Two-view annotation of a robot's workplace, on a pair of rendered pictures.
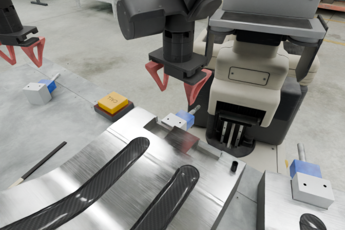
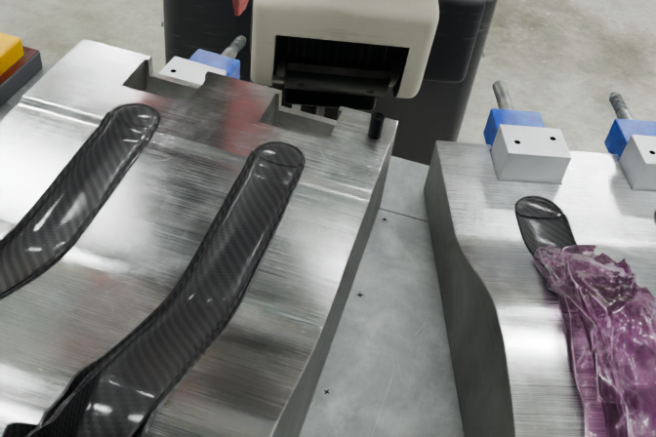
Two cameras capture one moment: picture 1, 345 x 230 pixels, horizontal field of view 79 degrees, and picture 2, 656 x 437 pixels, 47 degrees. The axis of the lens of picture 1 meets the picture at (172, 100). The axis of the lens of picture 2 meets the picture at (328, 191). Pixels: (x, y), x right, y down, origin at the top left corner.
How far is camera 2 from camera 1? 22 cm
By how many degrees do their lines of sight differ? 20
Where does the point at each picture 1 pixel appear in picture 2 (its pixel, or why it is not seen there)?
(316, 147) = not seen: hidden behind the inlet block
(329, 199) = (562, 158)
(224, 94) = (296, 13)
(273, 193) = (461, 177)
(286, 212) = (489, 202)
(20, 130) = not seen: outside the picture
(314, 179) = (534, 132)
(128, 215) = (167, 255)
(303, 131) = not seen: hidden behind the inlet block
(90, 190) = (41, 233)
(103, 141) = (24, 130)
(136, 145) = (123, 126)
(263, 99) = (399, 14)
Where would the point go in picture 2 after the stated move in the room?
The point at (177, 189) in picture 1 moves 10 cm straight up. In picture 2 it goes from (263, 192) to (271, 66)
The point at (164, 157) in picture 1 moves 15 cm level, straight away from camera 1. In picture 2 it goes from (209, 137) to (153, 27)
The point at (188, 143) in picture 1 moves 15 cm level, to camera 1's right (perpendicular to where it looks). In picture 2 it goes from (256, 102) to (433, 80)
